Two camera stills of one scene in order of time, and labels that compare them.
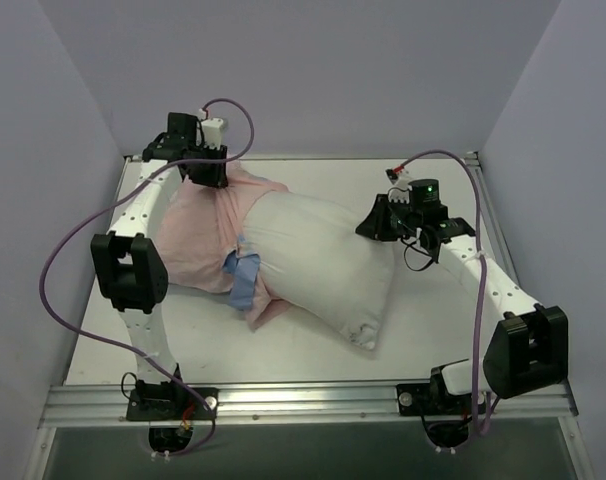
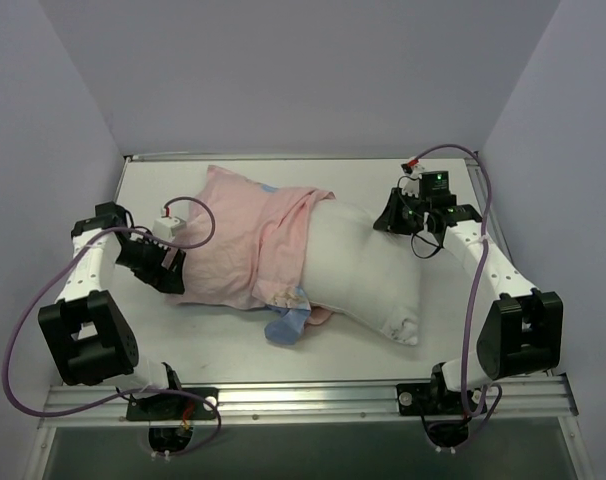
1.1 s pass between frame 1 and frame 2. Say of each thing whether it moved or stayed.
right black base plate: stayed
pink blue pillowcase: moved
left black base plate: stayed
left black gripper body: moved
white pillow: moved
